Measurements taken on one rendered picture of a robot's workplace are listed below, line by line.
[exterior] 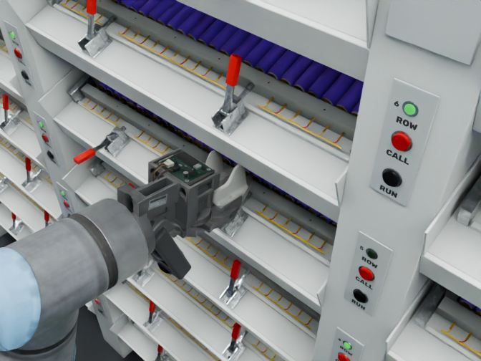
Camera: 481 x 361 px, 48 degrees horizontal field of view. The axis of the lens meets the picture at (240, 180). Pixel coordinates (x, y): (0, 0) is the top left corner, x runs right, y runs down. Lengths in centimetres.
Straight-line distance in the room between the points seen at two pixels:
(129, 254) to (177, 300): 60
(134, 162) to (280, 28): 46
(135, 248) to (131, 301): 84
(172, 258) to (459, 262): 34
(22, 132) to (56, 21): 47
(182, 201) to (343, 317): 25
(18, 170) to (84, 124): 56
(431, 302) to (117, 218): 38
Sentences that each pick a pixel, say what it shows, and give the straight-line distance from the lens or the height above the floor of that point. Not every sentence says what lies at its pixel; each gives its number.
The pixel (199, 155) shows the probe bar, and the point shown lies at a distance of 84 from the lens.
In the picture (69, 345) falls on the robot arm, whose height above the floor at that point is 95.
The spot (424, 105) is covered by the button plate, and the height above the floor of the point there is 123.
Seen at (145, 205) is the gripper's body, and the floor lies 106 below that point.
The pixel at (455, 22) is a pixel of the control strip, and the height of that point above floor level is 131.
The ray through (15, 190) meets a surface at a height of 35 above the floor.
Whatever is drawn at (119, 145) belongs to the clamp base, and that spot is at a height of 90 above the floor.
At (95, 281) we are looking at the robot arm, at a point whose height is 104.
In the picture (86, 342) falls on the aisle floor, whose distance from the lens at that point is 178.
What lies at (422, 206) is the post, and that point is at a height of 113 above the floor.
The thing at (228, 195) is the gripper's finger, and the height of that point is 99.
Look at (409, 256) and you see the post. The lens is 57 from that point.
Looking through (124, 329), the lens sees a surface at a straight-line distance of 160.
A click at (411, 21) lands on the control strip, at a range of 43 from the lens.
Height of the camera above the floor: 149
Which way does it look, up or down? 44 degrees down
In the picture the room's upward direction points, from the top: straight up
